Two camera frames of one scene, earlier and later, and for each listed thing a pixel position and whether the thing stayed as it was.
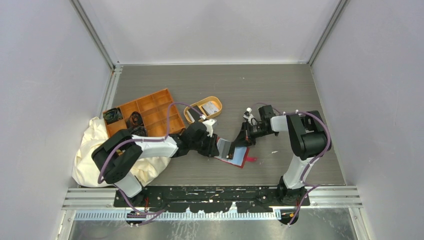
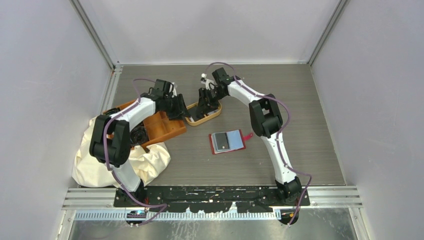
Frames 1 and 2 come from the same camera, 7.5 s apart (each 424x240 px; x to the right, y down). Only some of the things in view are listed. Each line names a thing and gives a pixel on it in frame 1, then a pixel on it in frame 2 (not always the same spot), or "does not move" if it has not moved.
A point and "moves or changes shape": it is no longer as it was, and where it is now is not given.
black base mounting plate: (208, 199) does not move
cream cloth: (85, 169) does not move
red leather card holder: (240, 157) moves or changes shape
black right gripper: (243, 139) → (205, 107)
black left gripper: (211, 150) → (180, 111)
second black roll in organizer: (139, 131) does not move
